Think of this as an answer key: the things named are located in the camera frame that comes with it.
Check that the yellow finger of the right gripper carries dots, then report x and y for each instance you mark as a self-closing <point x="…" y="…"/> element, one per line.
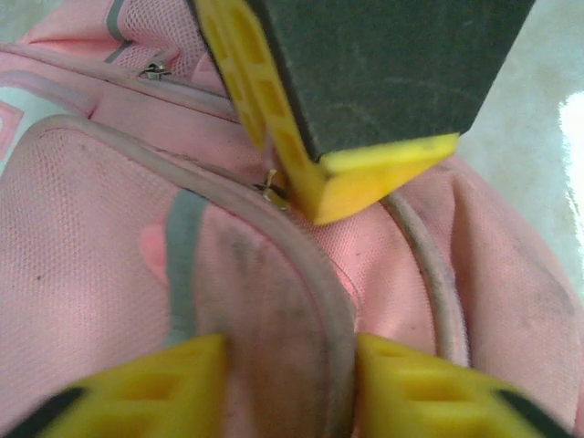
<point x="223" y="55"/>
<point x="383" y="73"/>

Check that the pink student backpack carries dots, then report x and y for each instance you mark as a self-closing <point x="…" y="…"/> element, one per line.
<point x="91" y="237"/>

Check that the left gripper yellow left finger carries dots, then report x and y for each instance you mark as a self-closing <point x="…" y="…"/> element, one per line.
<point x="146" y="392"/>

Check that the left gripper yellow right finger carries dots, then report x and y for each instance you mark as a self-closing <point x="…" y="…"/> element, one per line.
<point x="433" y="397"/>

